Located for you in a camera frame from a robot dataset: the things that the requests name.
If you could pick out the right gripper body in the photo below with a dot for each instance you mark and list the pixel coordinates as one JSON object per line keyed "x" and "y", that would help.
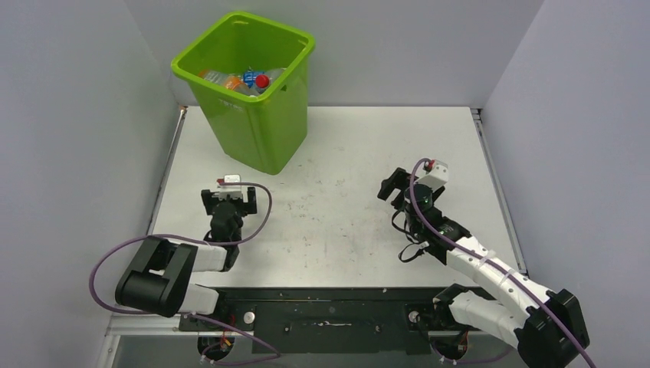
{"x": 407, "y": 216}

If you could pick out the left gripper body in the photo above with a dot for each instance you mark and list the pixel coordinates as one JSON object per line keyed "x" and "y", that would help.
{"x": 241, "y": 207}

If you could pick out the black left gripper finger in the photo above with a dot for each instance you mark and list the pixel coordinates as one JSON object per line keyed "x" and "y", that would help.
{"x": 207, "y": 200}
{"x": 251, "y": 207}

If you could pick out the large orange label bottle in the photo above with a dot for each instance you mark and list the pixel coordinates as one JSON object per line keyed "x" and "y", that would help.
{"x": 229, "y": 81}

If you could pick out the red label Nongfu bottle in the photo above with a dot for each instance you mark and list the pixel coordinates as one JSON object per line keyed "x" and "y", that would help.
{"x": 265, "y": 79}

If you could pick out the blue label clear bottle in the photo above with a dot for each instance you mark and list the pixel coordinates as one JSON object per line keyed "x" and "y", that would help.
{"x": 249, "y": 77}

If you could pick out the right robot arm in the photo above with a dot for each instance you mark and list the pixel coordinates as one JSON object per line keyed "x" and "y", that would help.
{"x": 546, "y": 328}

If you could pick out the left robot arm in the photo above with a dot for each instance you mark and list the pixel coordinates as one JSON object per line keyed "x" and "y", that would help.
{"x": 157, "y": 280}

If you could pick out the green plastic bin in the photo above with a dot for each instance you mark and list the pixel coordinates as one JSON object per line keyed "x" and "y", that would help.
{"x": 263, "y": 131}

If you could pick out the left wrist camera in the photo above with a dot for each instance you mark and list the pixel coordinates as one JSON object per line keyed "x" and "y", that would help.
{"x": 229, "y": 183}

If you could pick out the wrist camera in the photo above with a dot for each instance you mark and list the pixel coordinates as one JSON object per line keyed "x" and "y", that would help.
{"x": 229, "y": 183}
{"x": 436, "y": 175}

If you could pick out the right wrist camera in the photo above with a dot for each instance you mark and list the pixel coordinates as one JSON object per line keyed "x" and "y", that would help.
{"x": 436, "y": 175}

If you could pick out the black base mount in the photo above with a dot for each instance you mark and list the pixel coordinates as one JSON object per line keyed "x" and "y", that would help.
{"x": 337, "y": 320}

